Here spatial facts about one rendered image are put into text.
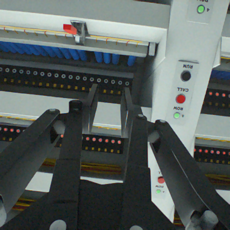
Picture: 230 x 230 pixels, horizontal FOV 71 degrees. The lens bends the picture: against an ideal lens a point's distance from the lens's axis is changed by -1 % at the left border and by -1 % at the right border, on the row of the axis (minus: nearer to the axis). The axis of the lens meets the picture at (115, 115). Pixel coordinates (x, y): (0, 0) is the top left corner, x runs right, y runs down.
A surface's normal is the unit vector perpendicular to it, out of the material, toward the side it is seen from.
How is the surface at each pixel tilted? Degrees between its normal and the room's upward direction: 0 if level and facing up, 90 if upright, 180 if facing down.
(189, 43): 90
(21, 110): 110
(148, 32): 20
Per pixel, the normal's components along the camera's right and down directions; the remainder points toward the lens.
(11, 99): 0.03, -0.04
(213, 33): -0.01, 0.29
